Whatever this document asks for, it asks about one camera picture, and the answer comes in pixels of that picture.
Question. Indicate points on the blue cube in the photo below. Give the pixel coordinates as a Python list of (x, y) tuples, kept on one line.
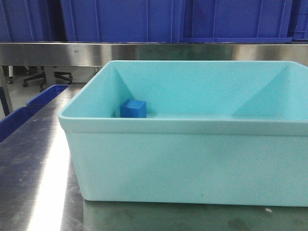
[(133, 109)]

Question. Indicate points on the light teal plastic tub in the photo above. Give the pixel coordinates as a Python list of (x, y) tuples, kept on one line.
[(216, 132)]

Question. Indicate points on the black office chair base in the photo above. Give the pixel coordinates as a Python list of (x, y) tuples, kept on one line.
[(65, 76)]

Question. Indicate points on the blue bin behind table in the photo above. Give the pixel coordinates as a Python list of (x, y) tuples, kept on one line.
[(46, 96)]

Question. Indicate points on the blue crate upper right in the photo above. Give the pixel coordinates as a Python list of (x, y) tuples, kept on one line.
[(237, 21)]

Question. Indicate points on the blue crate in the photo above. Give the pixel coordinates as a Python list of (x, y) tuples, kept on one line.
[(31, 21), (237, 21), (123, 20)]

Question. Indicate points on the blue crate upper middle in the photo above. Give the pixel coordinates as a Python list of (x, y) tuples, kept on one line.
[(123, 20)]

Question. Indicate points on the blue bin lower left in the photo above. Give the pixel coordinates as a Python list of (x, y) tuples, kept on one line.
[(15, 120)]

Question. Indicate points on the blue crate upper left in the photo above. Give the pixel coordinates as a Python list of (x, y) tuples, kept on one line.
[(31, 21)]

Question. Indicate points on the steel shelf rail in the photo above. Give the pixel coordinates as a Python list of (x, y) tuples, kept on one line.
[(98, 54)]

